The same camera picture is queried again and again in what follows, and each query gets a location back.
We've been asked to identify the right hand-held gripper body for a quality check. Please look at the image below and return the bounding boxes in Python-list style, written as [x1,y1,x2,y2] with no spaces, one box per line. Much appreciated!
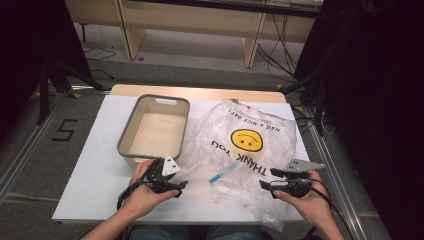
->
[278,158,325,199]

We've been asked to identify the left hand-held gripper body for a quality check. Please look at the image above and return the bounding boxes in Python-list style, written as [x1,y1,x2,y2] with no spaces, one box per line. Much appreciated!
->
[145,153,183,194]

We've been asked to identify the blue and grey toothbrush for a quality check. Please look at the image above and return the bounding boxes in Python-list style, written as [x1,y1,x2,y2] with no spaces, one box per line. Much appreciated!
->
[208,161,241,184]

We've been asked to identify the beige bin with grey rim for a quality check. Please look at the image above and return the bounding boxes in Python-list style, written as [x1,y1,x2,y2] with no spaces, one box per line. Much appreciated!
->
[116,94,191,167]

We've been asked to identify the clear plastic bag smiley print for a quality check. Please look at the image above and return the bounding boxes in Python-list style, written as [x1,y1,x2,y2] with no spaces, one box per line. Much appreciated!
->
[178,98,298,233]

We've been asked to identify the person's right hand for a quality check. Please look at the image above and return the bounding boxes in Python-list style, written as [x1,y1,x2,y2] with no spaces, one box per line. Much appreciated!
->
[273,170,334,228]

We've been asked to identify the person's left hand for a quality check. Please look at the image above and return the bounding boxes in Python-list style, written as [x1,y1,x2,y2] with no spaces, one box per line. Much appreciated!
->
[121,159,179,219]

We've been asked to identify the person's blue jeans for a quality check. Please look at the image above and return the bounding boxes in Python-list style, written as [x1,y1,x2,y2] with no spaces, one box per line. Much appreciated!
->
[129,224,264,240]

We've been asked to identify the black metal stand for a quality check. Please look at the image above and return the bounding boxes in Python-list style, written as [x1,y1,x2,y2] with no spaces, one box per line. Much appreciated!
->
[36,59,104,125]
[281,71,326,136]

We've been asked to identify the black curtain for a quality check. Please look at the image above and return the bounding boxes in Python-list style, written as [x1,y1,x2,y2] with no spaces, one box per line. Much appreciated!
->
[293,0,424,240]
[0,0,93,141]

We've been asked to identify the light wooden desk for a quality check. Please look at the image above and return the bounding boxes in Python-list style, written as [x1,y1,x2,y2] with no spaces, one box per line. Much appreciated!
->
[64,0,321,69]

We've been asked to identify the left hand-held gripper black cable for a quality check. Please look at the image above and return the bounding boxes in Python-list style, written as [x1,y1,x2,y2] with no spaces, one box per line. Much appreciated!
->
[116,159,158,240]

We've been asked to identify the metal floor rail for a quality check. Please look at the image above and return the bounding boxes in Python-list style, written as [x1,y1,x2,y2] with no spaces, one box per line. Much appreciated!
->
[0,96,68,201]
[304,123,369,240]

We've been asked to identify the bundle of black cables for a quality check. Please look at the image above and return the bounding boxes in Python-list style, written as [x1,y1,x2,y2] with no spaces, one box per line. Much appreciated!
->
[258,13,299,78]

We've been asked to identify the black floor cable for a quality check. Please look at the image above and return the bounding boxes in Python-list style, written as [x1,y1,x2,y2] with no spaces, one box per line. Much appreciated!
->
[81,46,118,81]

